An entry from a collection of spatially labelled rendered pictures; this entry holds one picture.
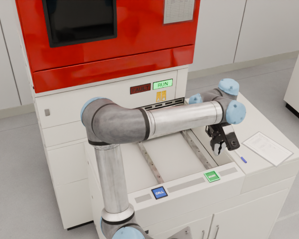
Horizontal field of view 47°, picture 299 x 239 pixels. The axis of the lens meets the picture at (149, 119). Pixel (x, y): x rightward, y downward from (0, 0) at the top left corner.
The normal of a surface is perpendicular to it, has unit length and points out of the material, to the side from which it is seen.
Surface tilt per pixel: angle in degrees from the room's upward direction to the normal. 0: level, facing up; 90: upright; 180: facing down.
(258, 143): 0
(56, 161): 90
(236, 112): 69
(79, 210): 90
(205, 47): 90
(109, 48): 90
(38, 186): 0
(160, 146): 0
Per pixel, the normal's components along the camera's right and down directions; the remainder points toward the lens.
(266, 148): 0.03, -0.77
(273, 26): 0.38, 0.59
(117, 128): -0.11, 0.14
